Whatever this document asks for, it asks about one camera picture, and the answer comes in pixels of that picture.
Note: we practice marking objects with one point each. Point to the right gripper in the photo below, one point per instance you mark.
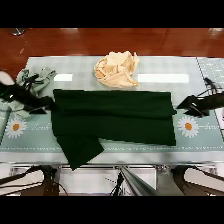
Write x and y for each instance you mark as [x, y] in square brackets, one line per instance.
[206, 102]

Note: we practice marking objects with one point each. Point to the dark green shirt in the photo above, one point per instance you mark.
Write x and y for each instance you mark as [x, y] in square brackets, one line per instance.
[113, 120]

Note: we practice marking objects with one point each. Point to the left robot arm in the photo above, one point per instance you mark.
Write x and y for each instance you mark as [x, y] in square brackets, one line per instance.
[19, 94]

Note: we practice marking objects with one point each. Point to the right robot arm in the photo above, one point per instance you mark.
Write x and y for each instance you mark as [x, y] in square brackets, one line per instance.
[201, 180]

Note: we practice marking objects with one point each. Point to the cream garment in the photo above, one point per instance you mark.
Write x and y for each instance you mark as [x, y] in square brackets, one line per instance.
[116, 70]

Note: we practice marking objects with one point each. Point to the pale green garment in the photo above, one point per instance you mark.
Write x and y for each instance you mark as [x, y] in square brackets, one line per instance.
[43, 78]

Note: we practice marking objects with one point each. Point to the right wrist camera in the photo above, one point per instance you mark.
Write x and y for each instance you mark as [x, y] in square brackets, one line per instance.
[210, 85]

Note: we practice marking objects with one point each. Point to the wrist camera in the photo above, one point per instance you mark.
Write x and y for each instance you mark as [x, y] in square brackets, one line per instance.
[31, 80]
[210, 85]

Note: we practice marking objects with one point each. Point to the silver frame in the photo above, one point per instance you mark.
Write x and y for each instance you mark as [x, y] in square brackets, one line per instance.
[140, 186]

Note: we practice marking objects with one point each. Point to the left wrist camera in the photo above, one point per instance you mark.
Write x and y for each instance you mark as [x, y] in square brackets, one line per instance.
[31, 80]

